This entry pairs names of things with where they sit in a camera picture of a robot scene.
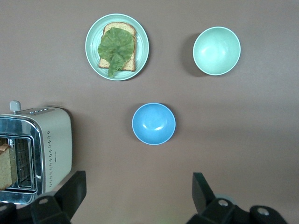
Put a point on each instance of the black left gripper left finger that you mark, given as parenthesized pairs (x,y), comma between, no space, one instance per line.
(67,200)

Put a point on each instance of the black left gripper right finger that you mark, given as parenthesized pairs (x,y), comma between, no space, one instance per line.
(210,210)

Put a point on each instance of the blue bowl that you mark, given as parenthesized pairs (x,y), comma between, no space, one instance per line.
(153,123)

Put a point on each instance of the light green bowl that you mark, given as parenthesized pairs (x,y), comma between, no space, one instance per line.
(216,50)

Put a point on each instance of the beige and chrome toaster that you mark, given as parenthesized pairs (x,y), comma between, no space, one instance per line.
(56,140)

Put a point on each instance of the toast slice in toaster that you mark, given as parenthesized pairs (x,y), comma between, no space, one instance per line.
(4,168)

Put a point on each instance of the brown table cover sheet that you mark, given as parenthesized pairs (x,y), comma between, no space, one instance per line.
(233,140)

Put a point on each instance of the brown bread slice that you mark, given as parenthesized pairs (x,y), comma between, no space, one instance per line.
(127,65)

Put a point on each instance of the light green plate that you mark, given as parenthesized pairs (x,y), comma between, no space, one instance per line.
(92,46)

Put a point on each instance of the green lettuce leaf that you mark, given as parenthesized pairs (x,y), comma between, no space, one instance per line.
(115,45)

